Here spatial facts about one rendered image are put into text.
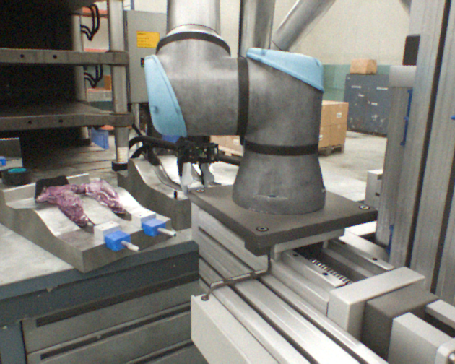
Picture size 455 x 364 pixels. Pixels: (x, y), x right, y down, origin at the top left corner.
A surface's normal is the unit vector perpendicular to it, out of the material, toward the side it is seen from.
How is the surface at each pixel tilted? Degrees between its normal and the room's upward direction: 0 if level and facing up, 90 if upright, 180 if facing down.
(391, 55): 90
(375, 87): 90
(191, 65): 60
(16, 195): 80
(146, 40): 90
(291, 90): 90
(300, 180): 73
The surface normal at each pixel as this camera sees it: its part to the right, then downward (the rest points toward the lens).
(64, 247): -0.64, 0.20
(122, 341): 0.54, 0.24
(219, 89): 0.07, 0.01
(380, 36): -0.84, 0.13
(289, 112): 0.06, 0.28
